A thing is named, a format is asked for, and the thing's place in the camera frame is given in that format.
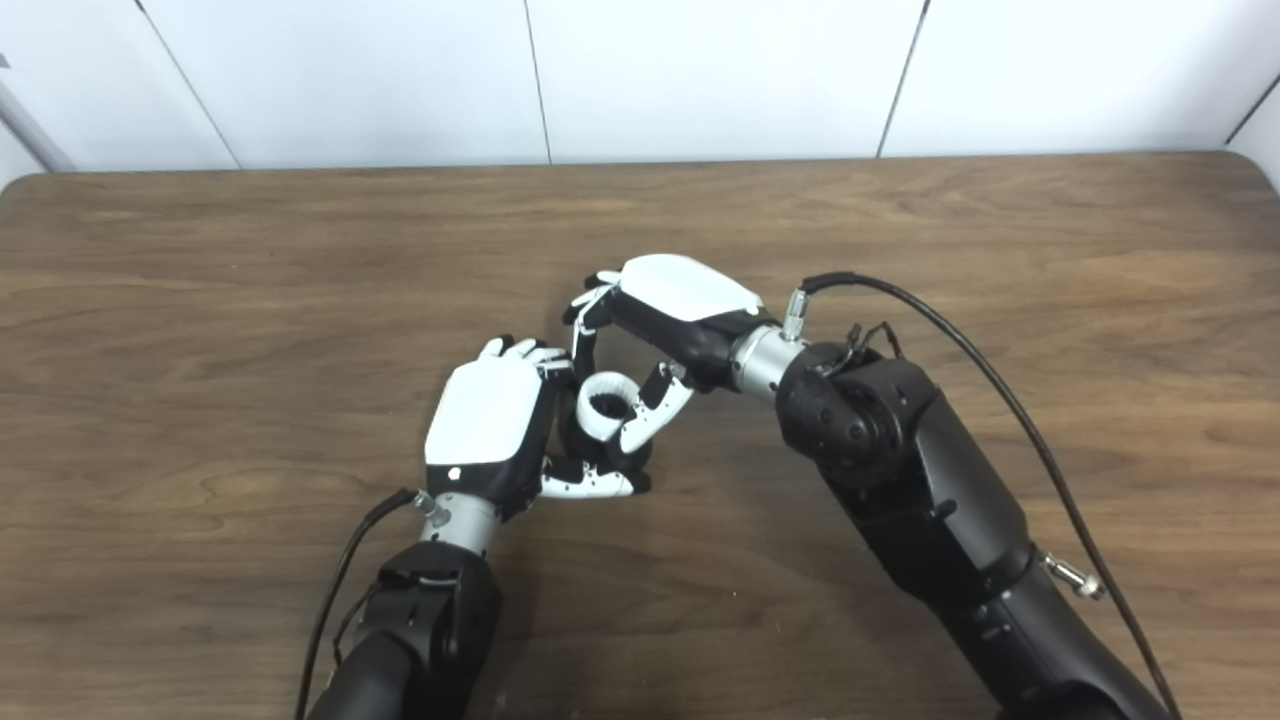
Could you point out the grey wall corner pole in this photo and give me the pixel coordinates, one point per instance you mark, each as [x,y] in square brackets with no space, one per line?
[30,130]

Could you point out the round black plastic part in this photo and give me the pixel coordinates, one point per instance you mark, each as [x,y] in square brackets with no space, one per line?
[585,450]

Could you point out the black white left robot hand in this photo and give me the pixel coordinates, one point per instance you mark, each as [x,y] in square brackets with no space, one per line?
[485,415]

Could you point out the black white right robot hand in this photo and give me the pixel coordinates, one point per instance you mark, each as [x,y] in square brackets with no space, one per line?
[680,290]

